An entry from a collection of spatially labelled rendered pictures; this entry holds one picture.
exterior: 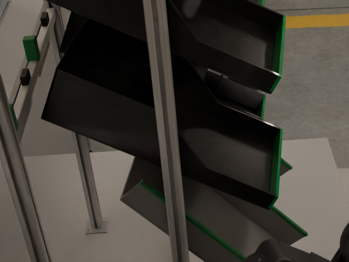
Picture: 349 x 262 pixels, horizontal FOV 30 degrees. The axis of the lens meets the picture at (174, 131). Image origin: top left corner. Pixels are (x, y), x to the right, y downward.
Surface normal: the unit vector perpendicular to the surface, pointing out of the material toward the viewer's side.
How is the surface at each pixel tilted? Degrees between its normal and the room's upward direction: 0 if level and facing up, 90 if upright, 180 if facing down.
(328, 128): 0
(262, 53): 25
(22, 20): 0
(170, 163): 90
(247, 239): 45
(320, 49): 0
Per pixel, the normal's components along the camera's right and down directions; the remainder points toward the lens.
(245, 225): 0.64, -0.54
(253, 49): 0.35, -0.71
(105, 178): -0.07, -0.80
